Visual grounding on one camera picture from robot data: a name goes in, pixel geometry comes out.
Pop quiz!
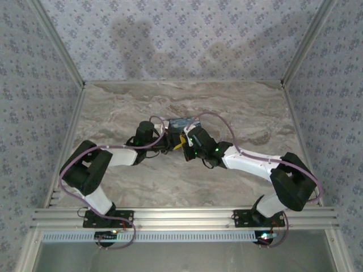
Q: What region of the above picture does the starry night print tin box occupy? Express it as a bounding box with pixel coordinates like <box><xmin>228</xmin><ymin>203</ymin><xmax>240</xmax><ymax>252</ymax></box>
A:
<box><xmin>167</xmin><ymin>116</ymin><xmax>203</xmax><ymax>134</ymax></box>

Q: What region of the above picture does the left black controller board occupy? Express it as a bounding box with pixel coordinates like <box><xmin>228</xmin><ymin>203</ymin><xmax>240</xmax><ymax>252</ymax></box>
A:
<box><xmin>94</xmin><ymin>230</ymin><xmax>119</xmax><ymax>242</ymax></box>

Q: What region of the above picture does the black controller board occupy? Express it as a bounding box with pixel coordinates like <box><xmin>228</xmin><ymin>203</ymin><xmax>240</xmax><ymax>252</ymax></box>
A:
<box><xmin>254</xmin><ymin>230</ymin><xmax>278</xmax><ymax>245</ymax></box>
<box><xmin>94</xmin><ymin>230</ymin><xmax>119</xmax><ymax>242</ymax></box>

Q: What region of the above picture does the right black controller board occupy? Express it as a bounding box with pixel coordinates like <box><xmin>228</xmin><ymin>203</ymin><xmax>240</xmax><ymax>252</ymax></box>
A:
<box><xmin>254</xmin><ymin>230</ymin><xmax>278</xmax><ymax>245</ymax></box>

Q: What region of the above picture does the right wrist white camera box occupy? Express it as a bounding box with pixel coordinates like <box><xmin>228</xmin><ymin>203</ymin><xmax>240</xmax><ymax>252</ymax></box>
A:
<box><xmin>183</xmin><ymin>125</ymin><xmax>197</xmax><ymax>148</ymax></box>

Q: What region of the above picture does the long grooved aluminium rail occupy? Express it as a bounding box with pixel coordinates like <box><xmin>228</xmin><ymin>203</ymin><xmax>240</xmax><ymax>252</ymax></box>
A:
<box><xmin>30</xmin><ymin>206</ymin><xmax>340</xmax><ymax>231</ymax></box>

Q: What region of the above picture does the aluminium table side rail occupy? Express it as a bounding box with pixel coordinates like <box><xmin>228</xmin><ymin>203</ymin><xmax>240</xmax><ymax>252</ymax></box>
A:
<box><xmin>282</xmin><ymin>84</ymin><xmax>324</xmax><ymax>207</ymax></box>
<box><xmin>42</xmin><ymin>84</ymin><xmax>87</xmax><ymax>209</ymax></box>

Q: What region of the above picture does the white slotted cable duct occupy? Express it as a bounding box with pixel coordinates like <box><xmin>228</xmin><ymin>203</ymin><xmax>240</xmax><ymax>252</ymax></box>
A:
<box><xmin>40</xmin><ymin>229</ymin><xmax>273</xmax><ymax>244</ymax></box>

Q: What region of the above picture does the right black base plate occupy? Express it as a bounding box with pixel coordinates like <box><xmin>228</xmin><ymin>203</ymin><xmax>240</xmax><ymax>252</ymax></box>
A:
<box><xmin>232</xmin><ymin>209</ymin><xmax>286</xmax><ymax>228</ymax></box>

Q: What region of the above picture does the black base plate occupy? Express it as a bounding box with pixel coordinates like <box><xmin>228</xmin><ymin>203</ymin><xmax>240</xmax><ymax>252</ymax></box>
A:
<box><xmin>232</xmin><ymin>209</ymin><xmax>286</xmax><ymax>228</ymax></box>
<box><xmin>82</xmin><ymin>210</ymin><xmax>135</xmax><ymax>229</ymax></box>

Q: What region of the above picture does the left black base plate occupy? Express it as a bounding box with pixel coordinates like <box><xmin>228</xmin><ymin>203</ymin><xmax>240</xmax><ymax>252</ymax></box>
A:
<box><xmin>82</xmin><ymin>210</ymin><xmax>135</xmax><ymax>229</ymax></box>

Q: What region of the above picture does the slanted aluminium frame post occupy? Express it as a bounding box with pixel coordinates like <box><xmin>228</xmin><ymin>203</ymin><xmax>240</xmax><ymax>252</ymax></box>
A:
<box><xmin>29</xmin><ymin>0</ymin><xmax>87</xmax><ymax>88</ymax></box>
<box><xmin>280</xmin><ymin>0</ymin><xmax>339</xmax><ymax>88</ymax></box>

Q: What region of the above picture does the aluminium frame leg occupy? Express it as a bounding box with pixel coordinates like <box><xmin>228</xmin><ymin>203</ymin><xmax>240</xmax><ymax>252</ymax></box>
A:
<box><xmin>325</xmin><ymin>228</ymin><xmax>356</xmax><ymax>272</ymax></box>
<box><xmin>13</xmin><ymin>228</ymin><xmax>44</xmax><ymax>272</ymax></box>

